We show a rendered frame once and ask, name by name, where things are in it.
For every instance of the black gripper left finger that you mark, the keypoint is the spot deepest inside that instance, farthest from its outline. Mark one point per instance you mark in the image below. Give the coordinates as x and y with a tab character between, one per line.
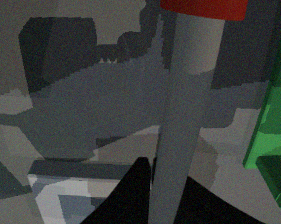
128	203

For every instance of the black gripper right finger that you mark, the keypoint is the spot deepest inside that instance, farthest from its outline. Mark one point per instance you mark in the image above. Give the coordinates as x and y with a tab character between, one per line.
199	206

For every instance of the grey tapered pin with red cap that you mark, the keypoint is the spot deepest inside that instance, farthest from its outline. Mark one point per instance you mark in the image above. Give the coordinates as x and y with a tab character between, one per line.
199	26

